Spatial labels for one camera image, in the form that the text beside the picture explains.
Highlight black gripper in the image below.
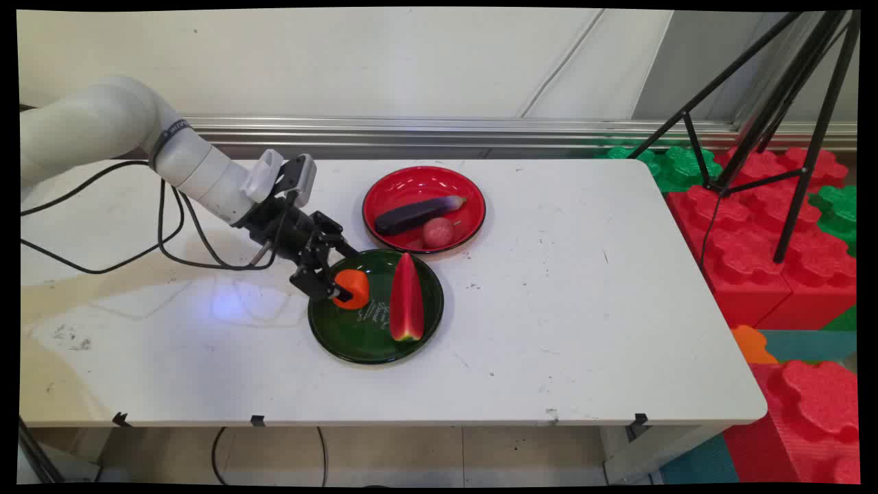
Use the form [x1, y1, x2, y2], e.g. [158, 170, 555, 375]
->
[237, 196, 362, 306]

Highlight orange toy carrot chunk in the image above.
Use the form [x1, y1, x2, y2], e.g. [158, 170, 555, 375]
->
[332, 269, 372, 311]

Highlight purple toy eggplant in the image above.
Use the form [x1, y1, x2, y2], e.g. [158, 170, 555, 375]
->
[374, 195, 468, 237]

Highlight dark green plate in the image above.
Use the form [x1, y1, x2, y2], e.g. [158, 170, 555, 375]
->
[307, 248, 445, 365]

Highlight red toy watermelon slice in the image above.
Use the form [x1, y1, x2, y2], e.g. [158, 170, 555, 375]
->
[389, 252, 425, 342]

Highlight red toy lychee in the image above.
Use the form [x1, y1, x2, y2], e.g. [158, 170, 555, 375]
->
[421, 217, 456, 249]

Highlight red plate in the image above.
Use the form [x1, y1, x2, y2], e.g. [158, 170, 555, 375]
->
[361, 165, 487, 255]

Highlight green foam block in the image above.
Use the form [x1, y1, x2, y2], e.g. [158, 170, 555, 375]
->
[595, 144, 722, 194]
[808, 184, 858, 259]

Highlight white table leg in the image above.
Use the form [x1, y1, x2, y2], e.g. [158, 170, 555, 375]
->
[602, 425, 729, 485]

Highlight large red foam block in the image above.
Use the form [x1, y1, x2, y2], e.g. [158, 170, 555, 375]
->
[713, 145, 850, 191]
[755, 230, 858, 331]
[665, 184, 794, 330]
[722, 360, 862, 485]

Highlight orange foam block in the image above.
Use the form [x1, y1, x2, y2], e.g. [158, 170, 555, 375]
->
[730, 325, 780, 366]

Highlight teal foam floor mat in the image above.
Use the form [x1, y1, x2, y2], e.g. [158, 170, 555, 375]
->
[757, 329, 858, 364]

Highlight black tripod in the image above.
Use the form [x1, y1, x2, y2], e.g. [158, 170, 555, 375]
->
[628, 10, 862, 265]

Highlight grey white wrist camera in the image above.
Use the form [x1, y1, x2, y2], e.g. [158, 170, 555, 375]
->
[240, 150, 318, 208]

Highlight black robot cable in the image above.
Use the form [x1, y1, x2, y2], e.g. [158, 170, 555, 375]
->
[21, 160, 292, 275]

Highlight silver metal wall rail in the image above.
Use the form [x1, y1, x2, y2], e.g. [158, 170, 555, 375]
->
[184, 117, 858, 153]

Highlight black cable under table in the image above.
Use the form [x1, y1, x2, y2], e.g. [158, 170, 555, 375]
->
[210, 427, 231, 485]

